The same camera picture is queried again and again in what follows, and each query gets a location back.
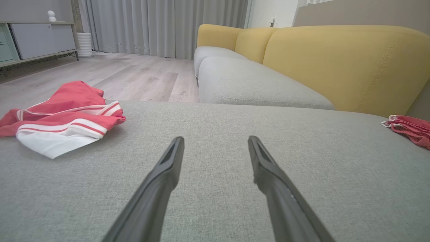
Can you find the short grey sofa seat cushion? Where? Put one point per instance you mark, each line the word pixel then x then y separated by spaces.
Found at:
pixel 211 53

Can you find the red basketball jersey white sleeves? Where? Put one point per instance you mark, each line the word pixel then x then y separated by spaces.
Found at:
pixel 67 111

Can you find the narrow yellow sofa back cushion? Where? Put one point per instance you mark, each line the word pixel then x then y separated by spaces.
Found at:
pixel 252 43

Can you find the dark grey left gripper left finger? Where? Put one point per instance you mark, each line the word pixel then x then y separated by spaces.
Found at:
pixel 151 201

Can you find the grey and green media cabinet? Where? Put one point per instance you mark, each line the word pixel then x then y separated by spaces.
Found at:
pixel 37 40

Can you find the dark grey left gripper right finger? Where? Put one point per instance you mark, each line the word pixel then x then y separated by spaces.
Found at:
pixel 285 205

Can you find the long grey sofa seat cushion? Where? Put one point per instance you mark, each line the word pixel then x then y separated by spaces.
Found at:
pixel 252 84

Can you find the large grey sofa chaise cushion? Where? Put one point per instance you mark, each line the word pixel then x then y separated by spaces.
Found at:
pixel 215 117

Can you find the large yellow sofa back cushion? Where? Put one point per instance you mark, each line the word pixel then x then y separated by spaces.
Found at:
pixel 336 67

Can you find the red garment with white panel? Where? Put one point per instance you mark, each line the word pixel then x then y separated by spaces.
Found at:
pixel 411 129

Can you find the white ribbed plant pot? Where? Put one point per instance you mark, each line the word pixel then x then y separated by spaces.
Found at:
pixel 84 45

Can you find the small white figurine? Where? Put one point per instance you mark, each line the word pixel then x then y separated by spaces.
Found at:
pixel 51 16

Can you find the grey pleated curtain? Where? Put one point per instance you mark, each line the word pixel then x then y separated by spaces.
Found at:
pixel 161 27

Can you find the yellow sofa end cushion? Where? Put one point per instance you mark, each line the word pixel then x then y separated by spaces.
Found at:
pixel 215 35

